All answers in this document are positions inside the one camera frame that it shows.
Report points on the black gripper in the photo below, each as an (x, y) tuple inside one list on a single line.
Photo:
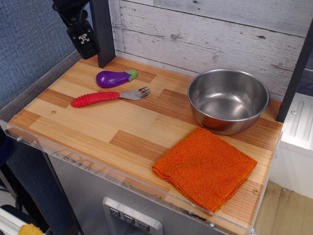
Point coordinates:
[(81, 33)]

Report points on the red handled metal fork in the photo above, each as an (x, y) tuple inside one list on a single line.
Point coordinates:
[(88, 99)]

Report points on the orange knitted towel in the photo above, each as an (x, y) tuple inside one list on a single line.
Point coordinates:
[(205, 169)]

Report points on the purple toy eggplant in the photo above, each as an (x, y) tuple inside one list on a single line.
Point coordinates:
[(110, 79)]

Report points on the stainless steel cabinet front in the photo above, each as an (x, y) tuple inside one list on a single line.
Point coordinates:
[(86, 184)]

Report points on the stainless steel bowl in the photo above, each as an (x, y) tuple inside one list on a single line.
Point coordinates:
[(227, 102)]

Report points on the silver button panel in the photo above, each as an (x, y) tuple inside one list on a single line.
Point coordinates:
[(124, 220)]

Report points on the dark grey left post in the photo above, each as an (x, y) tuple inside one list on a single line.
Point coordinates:
[(102, 25)]

